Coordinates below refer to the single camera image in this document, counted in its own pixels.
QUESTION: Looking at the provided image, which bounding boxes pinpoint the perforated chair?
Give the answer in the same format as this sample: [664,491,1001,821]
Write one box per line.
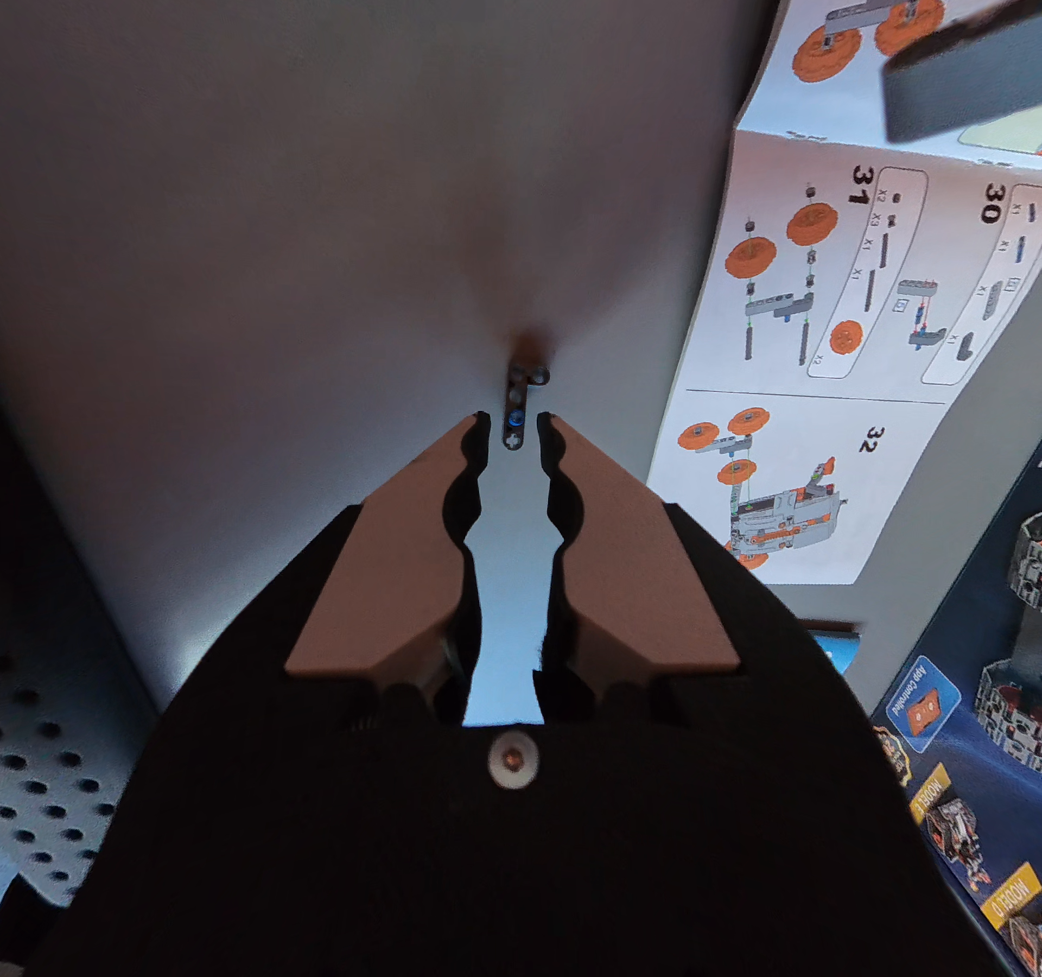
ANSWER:
[0,407,164,977]

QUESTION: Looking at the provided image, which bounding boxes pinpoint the blue building manual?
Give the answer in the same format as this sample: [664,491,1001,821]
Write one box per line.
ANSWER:
[802,623,864,677]

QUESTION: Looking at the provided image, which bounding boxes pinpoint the grey desk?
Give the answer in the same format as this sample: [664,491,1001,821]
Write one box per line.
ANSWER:
[0,0,1042,718]

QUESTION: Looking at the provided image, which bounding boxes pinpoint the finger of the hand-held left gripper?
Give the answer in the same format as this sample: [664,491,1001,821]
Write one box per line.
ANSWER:
[881,0,1042,143]

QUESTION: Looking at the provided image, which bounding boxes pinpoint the blue robot kit box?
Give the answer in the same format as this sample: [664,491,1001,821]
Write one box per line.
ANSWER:
[869,440,1042,977]

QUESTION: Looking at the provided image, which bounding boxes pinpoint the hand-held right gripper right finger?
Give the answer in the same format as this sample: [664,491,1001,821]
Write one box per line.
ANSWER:
[533,414,744,726]

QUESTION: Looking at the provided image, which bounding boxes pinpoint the grey angled building beam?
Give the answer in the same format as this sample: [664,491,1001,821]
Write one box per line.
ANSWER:
[503,358,551,451]

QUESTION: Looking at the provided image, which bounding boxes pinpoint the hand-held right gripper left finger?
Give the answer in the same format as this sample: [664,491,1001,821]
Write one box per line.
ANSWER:
[283,414,491,726]

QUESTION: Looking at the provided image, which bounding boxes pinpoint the open white instruction booklet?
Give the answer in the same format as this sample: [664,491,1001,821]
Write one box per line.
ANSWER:
[647,0,1042,587]

